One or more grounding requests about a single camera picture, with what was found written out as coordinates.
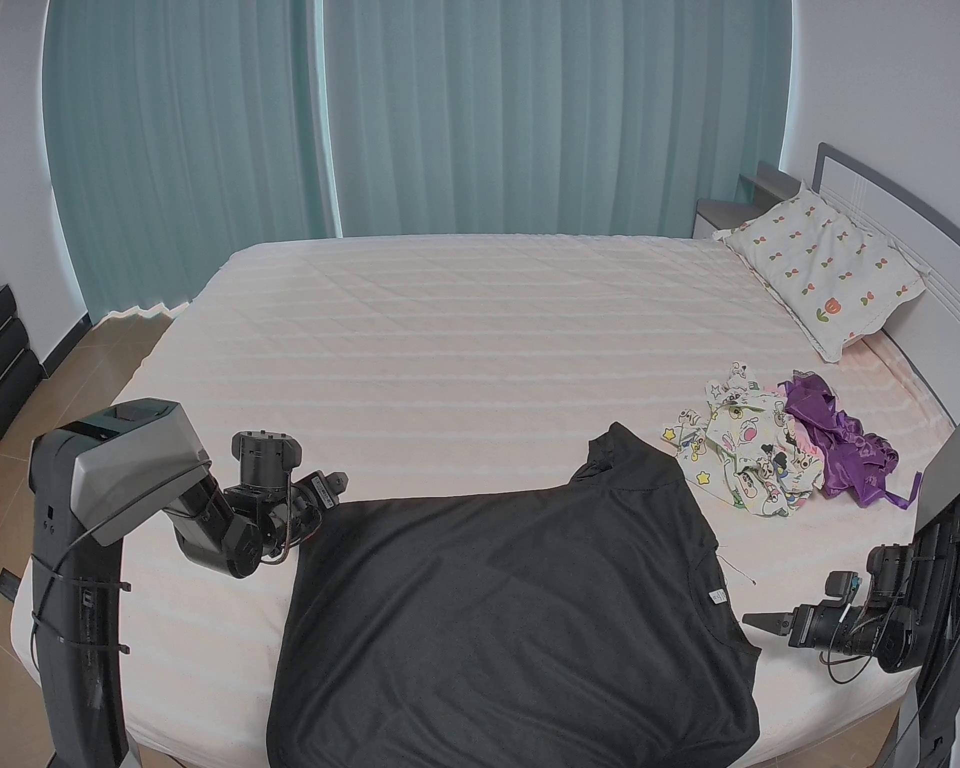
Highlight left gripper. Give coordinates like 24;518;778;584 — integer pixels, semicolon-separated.
279;480;335;550

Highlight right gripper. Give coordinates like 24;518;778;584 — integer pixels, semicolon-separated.
741;598;858;651

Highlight black T-shirt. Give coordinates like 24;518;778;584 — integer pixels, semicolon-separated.
266;421;762;768

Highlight bed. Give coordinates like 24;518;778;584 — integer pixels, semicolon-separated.
13;141;960;768

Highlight white printed garment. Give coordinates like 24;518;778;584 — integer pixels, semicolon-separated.
660;360;826;519

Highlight pink garment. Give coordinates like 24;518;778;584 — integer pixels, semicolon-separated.
761;381;826;471

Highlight purple garment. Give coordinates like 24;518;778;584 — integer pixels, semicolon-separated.
776;372;923;512

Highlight black chest of drawers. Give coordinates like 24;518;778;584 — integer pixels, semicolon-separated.
0;282;44;441

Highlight white printed pillow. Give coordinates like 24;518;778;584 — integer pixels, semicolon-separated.
721;180;926;364

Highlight blue-green curtain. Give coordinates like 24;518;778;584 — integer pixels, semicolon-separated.
313;0;798;240
41;0;344;321

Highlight grey bedside table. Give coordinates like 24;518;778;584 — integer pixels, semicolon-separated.
693;160;802;242

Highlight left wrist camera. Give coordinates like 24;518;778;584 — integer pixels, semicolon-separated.
309;470;351;513

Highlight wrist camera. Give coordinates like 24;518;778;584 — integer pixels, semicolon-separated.
309;470;351;513
822;570;865;606

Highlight black cable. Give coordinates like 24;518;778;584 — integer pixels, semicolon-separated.
819;637;867;684

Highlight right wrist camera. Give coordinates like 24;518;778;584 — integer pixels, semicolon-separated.
822;570;865;606

